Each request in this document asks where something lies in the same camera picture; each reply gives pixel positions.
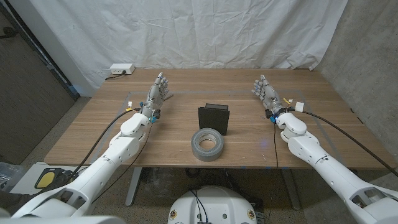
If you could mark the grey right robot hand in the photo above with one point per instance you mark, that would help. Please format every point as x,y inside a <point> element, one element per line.
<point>270,96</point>

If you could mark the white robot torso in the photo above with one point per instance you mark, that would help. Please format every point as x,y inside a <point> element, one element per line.
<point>217,205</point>

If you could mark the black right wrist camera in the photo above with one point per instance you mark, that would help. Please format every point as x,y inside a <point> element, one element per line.
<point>269,114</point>

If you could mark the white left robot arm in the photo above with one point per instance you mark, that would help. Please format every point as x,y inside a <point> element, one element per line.
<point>102,165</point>

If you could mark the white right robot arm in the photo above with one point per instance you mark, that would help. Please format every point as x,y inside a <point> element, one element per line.
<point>326,168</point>

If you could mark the dark door panel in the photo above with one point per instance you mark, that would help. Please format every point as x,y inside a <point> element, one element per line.
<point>28,102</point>

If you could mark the white power strip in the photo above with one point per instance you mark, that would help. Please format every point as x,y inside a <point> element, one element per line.
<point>122,68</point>

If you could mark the white backdrop cloth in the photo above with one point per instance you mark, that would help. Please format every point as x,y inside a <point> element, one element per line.
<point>186,31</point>

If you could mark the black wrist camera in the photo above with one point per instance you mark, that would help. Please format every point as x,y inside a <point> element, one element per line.
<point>157,114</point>
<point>269,114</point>

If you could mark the white floor board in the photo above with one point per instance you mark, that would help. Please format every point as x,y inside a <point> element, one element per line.
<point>25,183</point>

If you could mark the clear plastic container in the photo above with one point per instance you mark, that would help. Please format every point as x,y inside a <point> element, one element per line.
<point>7,177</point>

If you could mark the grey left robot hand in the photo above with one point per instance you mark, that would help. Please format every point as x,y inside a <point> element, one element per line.
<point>155,95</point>

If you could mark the grey duct tape roll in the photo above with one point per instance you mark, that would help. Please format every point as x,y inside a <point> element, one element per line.
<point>199,152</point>

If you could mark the black box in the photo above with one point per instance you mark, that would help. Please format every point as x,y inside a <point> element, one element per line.
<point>213,119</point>

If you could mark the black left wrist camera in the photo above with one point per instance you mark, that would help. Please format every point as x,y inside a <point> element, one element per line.
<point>157,114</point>

